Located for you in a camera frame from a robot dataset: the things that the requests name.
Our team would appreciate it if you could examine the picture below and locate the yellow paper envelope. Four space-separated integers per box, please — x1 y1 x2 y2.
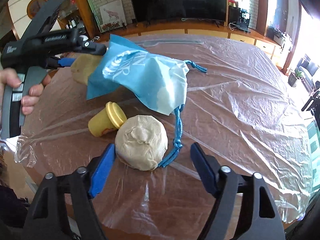
71 54 103 85

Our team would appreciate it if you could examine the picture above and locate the beige paper puck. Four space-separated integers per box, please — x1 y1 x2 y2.
115 115 168 171

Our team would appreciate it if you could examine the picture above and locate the yellow plastic tub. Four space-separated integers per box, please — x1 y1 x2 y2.
88 102 127 137

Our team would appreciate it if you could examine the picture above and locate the light blue drawstring bag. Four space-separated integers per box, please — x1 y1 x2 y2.
86 34 208 169

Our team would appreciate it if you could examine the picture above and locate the person left hand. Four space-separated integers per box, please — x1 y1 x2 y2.
0 68 52 116

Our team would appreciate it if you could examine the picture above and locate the glass display cabinet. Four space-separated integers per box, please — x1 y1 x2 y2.
57 0 98 38

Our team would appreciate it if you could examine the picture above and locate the clear plastic table cover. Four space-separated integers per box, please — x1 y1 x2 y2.
7 35 312 239

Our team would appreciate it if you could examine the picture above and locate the potted green plant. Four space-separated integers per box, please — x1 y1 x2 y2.
288 68 303 87

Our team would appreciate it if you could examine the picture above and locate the wooden tv cabinet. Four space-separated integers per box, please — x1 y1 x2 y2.
111 20 289 69

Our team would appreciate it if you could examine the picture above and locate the dark armchair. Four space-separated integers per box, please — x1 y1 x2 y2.
297 54 319 90

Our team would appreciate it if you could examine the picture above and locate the black coffee machine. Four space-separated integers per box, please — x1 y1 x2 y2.
228 5 251 34

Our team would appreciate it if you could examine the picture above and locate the white printer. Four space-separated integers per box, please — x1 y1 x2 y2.
266 25 292 50

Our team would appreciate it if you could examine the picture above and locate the round wall picture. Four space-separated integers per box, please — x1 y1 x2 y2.
27 0 48 20

